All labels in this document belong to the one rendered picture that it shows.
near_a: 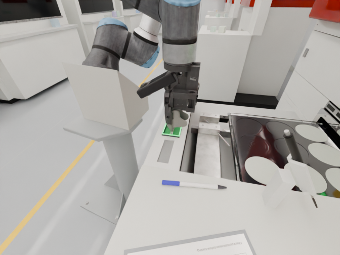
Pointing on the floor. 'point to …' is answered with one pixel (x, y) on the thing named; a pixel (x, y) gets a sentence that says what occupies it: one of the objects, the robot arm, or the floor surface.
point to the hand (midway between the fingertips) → (170, 127)
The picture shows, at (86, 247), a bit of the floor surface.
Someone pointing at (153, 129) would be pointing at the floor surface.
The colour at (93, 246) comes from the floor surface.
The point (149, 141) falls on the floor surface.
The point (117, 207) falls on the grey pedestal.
